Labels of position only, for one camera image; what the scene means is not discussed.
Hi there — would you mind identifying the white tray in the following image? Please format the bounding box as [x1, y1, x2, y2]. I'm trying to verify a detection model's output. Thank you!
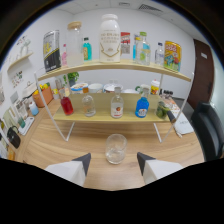
[17, 116, 36, 136]

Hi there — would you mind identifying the yellow red cup white lid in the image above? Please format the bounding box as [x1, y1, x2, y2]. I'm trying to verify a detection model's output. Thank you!
[150, 79, 161, 96]

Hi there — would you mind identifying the black kettle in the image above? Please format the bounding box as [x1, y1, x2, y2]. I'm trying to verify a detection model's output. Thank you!
[6, 125, 22, 150]

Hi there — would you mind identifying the clear bottle green cap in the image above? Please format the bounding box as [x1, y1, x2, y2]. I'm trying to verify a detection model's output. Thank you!
[136, 31, 152, 66]

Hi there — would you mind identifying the red white box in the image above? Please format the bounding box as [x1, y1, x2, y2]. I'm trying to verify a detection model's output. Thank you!
[120, 31, 132, 55]

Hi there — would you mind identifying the teal liquid bottle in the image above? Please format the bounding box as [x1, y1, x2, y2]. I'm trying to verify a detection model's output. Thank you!
[82, 36, 93, 63]

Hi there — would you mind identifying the yellow printed can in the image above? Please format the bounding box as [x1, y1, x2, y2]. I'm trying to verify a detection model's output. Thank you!
[163, 40, 183, 73]

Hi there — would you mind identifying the clear bottle white cap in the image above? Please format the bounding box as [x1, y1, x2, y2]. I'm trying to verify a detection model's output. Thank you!
[110, 86, 125, 120]

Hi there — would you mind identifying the orange box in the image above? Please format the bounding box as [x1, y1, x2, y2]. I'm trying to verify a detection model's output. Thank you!
[32, 85, 55, 109]

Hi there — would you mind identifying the small pink bottle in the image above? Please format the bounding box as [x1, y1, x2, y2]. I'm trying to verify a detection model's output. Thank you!
[61, 43, 69, 68]

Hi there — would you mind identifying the blue liquor bottle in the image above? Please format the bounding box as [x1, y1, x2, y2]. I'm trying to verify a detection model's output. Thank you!
[134, 87, 150, 119]

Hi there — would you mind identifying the black chair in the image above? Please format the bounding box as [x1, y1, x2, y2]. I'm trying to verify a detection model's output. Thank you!
[190, 101, 224, 163]

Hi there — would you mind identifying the clear drinking glass with ice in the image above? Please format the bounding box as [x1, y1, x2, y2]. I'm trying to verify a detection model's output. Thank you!
[105, 133, 128, 165]

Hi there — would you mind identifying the clear bottle orange cap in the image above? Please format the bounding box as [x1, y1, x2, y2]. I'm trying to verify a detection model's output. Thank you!
[81, 87, 97, 118]

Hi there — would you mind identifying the plain white bowl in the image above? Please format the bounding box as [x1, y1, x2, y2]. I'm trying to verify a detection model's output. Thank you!
[87, 82, 105, 94]

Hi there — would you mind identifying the light blue cup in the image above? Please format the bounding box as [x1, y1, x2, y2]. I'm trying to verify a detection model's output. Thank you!
[28, 101, 40, 117]

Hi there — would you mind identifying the red liquid bottle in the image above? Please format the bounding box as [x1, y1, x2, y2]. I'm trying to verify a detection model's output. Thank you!
[58, 87, 75, 117]

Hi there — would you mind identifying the ceiling air vent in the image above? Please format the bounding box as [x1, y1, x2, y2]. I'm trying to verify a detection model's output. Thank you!
[137, 3, 164, 14]

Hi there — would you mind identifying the brown door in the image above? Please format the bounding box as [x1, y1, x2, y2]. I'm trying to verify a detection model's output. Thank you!
[187, 38, 215, 111]

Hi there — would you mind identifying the white bowl blue rim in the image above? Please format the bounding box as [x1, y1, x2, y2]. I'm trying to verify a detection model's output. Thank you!
[69, 82, 90, 95]

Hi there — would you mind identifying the wooden wall shelf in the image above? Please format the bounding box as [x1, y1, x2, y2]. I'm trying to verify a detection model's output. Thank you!
[7, 51, 35, 72]

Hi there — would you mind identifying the white patterned bowl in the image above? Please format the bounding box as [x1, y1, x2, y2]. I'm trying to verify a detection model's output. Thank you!
[103, 82, 118, 94]

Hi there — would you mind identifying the glass jar wooden lid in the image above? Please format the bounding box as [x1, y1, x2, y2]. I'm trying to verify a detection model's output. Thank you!
[66, 21, 85, 68]

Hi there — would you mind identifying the orange printed paper sheet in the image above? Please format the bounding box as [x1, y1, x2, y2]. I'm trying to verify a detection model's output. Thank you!
[163, 96, 183, 113]

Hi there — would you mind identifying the large white bottle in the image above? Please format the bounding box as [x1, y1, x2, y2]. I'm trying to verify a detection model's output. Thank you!
[99, 13, 122, 64]

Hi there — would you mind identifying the white mug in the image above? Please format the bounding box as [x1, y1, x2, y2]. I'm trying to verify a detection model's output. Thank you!
[134, 83, 152, 95]

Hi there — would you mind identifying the two-tier wooden shelf white frame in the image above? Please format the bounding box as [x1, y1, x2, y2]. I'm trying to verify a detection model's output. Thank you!
[33, 58, 195, 144]

